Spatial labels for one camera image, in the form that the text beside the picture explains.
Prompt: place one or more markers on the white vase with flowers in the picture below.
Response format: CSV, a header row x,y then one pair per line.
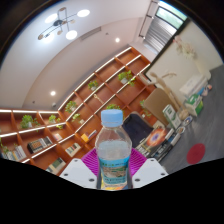
x,y
186,50

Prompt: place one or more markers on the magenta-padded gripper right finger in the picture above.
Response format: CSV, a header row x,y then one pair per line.
x,y
148,172

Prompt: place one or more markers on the flat round red coaster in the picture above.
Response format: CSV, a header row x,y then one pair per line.
x,y
196,154

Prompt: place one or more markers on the stack of white books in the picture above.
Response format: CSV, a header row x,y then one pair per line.
x,y
193,85

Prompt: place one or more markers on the orange wooden bookshelf unit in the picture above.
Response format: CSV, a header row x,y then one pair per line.
x,y
80,110

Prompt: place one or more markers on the window with grey curtain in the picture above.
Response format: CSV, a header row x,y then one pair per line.
x,y
163,30

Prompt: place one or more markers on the branching globe ceiling lamp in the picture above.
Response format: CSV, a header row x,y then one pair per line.
x,y
60,23

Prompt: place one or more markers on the stack of dark books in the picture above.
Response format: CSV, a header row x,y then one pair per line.
x,y
156,140

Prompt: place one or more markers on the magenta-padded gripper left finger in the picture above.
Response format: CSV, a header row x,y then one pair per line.
x,y
78,172

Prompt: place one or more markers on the clear water bottle blue cap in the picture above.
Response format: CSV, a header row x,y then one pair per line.
x,y
113,150

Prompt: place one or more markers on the recessed ceiling lights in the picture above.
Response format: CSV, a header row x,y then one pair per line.
x,y
53,93

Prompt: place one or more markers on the small green white carton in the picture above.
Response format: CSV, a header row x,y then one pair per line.
x,y
171,116

